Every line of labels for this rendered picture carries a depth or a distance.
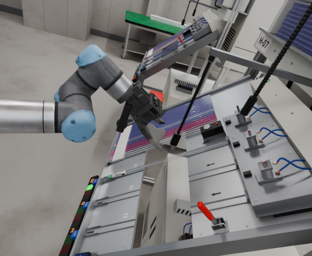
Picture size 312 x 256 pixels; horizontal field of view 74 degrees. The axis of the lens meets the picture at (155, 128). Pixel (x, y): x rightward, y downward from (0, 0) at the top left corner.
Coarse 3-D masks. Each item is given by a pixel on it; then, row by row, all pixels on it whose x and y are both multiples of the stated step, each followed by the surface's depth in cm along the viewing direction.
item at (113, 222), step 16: (128, 160) 89; (144, 160) 84; (128, 176) 81; (112, 192) 78; (128, 192) 73; (96, 208) 75; (112, 208) 72; (128, 208) 68; (96, 224) 69; (112, 224) 66; (128, 224) 63; (96, 240) 64; (112, 240) 61; (128, 240) 59
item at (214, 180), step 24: (216, 96) 95; (240, 96) 86; (192, 144) 77; (192, 168) 68; (216, 168) 63; (192, 192) 61; (216, 192) 57; (240, 192) 54; (192, 216) 55; (216, 216) 52; (240, 216) 49; (264, 216) 47; (288, 216) 45
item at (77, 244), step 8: (112, 144) 102; (104, 168) 89; (104, 176) 87; (96, 184) 83; (96, 192) 80; (88, 208) 74; (88, 216) 72; (88, 224) 71; (80, 232) 67; (80, 240) 66; (72, 248) 63; (80, 248) 65
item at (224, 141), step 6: (210, 144) 71; (216, 144) 70; (222, 144) 70; (192, 150) 73; (198, 150) 72; (204, 150) 72; (174, 156) 75; (180, 156) 74; (156, 162) 77; (162, 162) 77; (132, 168) 81; (138, 168) 80; (144, 168) 79
